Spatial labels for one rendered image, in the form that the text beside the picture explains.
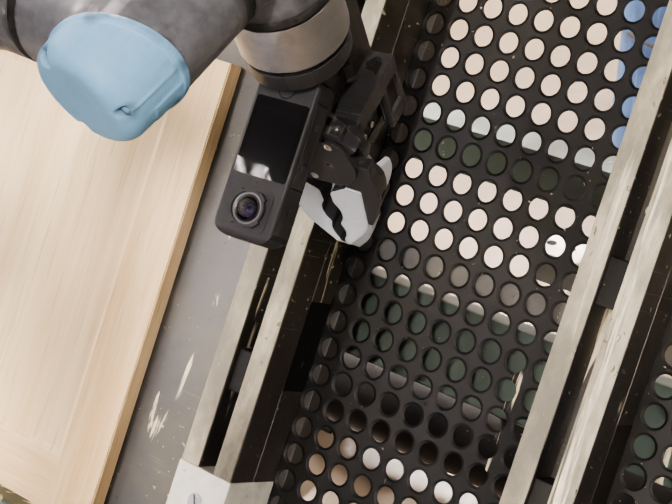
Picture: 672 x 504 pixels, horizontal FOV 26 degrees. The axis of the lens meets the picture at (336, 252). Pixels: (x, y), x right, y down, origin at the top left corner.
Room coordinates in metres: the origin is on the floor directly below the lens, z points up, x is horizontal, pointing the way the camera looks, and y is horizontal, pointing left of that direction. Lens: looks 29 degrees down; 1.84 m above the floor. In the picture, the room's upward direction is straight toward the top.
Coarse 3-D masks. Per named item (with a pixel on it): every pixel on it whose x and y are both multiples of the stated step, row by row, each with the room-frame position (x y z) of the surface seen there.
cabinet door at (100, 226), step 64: (0, 64) 1.48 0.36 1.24; (0, 128) 1.44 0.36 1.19; (64, 128) 1.39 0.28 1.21; (192, 128) 1.31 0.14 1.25; (0, 192) 1.39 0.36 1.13; (64, 192) 1.35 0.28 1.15; (128, 192) 1.31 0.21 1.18; (192, 192) 1.27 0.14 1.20; (0, 256) 1.35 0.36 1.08; (64, 256) 1.31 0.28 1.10; (128, 256) 1.27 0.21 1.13; (0, 320) 1.31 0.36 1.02; (64, 320) 1.27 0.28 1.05; (128, 320) 1.23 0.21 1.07; (0, 384) 1.27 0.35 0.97; (64, 384) 1.23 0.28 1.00; (128, 384) 1.19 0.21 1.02; (0, 448) 1.22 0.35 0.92; (64, 448) 1.19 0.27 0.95
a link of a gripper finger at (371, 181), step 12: (360, 156) 0.90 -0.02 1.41; (360, 168) 0.89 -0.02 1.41; (372, 168) 0.89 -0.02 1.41; (360, 180) 0.90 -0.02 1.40; (372, 180) 0.89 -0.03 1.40; (384, 180) 0.91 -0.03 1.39; (372, 192) 0.90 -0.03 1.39; (384, 192) 0.91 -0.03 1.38; (372, 204) 0.91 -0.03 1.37; (372, 216) 0.91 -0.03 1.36
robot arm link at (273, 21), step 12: (264, 0) 0.81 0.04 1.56; (276, 0) 0.83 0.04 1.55; (288, 0) 0.83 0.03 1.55; (300, 0) 0.83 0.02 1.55; (312, 0) 0.84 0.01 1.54; (324, 0) 0.85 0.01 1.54; (264, 12) 0.83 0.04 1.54; (276, 12) 0.83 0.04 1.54; (288, 12) 0.83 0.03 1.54; (300, 12) 0.84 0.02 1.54; (312, 12) 0.84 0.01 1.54; (252, 24) 0.84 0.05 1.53; (264, 24) 0.84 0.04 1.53; (276, 24) 0.84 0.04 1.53; (288, 24) 0.84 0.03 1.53
